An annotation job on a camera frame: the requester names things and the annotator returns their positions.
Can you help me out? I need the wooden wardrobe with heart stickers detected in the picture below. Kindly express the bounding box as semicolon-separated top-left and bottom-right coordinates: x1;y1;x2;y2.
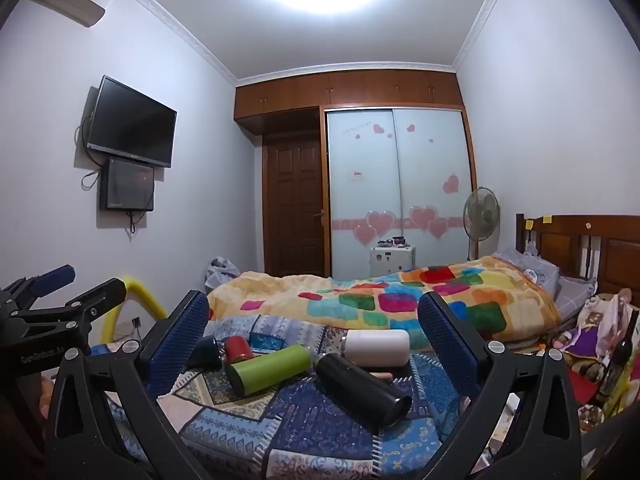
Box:
234;69;478;281

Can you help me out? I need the grey cloth bundle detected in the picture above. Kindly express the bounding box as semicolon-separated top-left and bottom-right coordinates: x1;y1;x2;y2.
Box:
204;258;242;292

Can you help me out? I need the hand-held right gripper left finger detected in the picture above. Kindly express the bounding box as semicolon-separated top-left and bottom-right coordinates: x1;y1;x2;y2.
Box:
44;289;221;480

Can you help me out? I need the brown wooden door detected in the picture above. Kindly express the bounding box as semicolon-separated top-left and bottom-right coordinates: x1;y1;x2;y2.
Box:
262;130;327;278

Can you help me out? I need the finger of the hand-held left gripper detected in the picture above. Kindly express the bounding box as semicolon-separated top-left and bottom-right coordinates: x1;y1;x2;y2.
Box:
0;265;77;312
10;278;127;357

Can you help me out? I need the small black monitor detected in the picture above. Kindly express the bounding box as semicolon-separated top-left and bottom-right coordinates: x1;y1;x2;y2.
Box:
98;156;156;212

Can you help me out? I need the red cup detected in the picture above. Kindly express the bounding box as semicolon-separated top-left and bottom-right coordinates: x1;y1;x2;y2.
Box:
223;336;255;363

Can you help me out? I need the black cup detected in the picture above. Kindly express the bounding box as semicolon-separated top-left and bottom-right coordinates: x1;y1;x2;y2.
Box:
315;353;413;429

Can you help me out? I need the standing electric fan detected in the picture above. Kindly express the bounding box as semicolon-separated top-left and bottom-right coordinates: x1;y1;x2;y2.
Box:
462;186;502;262

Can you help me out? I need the large black television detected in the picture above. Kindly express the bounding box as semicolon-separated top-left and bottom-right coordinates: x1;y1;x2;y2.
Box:
86;75;178;169

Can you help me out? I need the white cup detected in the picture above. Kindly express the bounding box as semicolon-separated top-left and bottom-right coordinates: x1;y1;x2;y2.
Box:
342;329;411;367

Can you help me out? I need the white air conditioner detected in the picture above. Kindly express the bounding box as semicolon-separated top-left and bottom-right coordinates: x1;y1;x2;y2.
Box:
27;0;123;28

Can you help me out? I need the wooden bed headboard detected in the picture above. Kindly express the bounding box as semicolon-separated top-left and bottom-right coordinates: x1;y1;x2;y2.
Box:
515;213;640;306

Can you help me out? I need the small white cabinet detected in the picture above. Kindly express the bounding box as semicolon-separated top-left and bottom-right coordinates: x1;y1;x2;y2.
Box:
369;245;418;277

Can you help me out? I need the white plastic bag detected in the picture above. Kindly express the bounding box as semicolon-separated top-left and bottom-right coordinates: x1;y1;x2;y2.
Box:
579;289;635;352

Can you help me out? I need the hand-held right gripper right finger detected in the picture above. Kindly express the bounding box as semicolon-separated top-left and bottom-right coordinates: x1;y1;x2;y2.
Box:
407;290;583;480

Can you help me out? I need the colourful patchwork quilt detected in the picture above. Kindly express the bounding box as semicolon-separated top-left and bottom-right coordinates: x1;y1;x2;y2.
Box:
206;256;561;352

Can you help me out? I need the blue patterned blanket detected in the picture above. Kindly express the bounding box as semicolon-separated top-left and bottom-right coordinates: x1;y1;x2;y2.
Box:
107;312;463;480

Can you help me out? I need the plaid pillow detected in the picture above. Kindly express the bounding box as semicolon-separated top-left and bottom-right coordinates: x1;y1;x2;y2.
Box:
554;275;599;322

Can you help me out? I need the yellow foam tube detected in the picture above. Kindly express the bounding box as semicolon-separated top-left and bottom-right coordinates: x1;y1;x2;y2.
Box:
101;275;169;347

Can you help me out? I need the grey pillow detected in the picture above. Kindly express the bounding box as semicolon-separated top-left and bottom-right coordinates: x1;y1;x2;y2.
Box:
492;246;561;302

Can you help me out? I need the dark wine bottle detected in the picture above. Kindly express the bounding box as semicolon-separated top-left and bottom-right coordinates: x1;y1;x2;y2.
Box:
596;310;639;404

